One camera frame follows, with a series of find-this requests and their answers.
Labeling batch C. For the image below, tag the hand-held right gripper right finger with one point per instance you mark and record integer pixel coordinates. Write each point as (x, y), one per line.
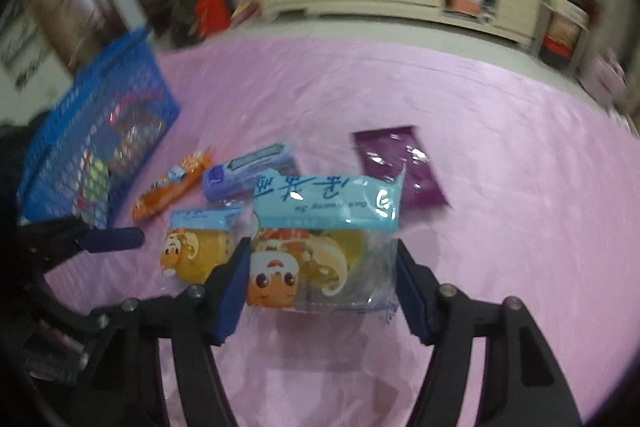
(412, 302)

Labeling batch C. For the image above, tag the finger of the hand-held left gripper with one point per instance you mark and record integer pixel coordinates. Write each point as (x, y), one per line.
(75, 302)
(112, 240)

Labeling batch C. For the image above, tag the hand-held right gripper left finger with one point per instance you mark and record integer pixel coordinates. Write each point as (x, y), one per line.
(231, 297)

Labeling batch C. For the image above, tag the large light blue pastry packet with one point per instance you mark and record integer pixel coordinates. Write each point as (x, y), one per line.
(320, 217)

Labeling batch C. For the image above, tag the blue plastic basket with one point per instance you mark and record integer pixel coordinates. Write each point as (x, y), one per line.
(145, 72)

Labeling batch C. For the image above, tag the small cartoon pastry packet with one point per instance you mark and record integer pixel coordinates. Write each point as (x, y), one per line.
(195, 247)

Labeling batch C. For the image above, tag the orange long sausage packet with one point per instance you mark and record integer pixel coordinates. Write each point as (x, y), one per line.
(165, 194)

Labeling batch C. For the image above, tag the pink quilted blanket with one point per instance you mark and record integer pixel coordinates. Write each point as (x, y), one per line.
(500, 232)

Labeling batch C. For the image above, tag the purple-blue bar packet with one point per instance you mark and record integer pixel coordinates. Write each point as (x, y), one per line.
(245, 169)

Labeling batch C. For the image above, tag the dark purple snack packet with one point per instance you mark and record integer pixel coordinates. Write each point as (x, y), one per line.
(390, 152)

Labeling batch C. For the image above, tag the brown wooden door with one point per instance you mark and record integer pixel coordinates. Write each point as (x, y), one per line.
(75, 7)

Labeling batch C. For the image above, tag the red bag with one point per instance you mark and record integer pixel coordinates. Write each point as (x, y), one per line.
(212, 14)

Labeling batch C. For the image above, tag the pink tote bag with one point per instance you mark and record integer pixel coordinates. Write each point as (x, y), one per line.
(605, 77)

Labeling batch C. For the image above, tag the orange box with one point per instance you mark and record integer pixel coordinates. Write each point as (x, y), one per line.
(465, 5)

